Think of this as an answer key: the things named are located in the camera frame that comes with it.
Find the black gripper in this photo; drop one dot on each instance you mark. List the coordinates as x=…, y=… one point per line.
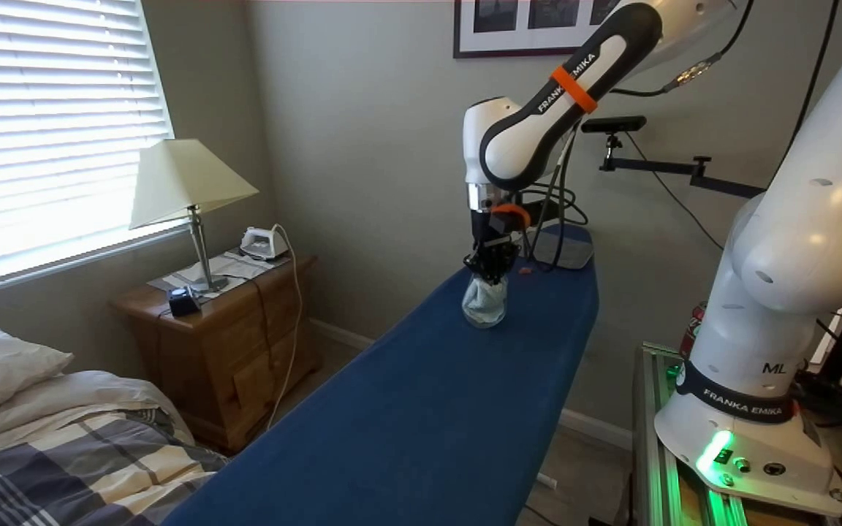
x=495, y=234

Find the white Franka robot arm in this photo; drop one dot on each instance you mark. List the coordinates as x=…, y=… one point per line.
x=792, y=252

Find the clear glass cup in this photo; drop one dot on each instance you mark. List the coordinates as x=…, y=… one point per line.
x=483, y=321

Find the grey quilted iron pad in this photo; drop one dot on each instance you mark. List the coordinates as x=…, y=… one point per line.
x=578, y=251

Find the blue covered ironing board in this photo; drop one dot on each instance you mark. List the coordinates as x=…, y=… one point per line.
x=423, y=420

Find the white clothes iron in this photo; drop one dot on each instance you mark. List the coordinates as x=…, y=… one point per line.
x=265, y=245

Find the black framed picture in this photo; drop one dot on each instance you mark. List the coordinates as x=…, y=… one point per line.
x=528, y=26

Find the light cloth on nightstand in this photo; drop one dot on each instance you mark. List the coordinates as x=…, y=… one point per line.
x=232, y=268

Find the wooden nightstand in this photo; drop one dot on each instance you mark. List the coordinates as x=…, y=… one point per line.
x=219, y=369

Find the small black alarm clock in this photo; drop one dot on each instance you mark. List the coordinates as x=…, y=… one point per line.
x=186, y=306

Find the table lamp white shade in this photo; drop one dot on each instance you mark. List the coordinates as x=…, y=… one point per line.
x=188, y=179

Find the bed with plaid blanket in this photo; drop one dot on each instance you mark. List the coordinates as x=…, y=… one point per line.
x=72, y=458

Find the white window blinds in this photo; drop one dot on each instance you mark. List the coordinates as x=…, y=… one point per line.
x=52, y=126

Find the white pillow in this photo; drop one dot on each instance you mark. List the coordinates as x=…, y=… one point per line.
x=1, y=367

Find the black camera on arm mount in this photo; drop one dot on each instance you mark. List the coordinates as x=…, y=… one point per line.
x=680, y=172

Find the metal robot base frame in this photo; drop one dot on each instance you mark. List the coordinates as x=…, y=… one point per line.
x=664, y=470

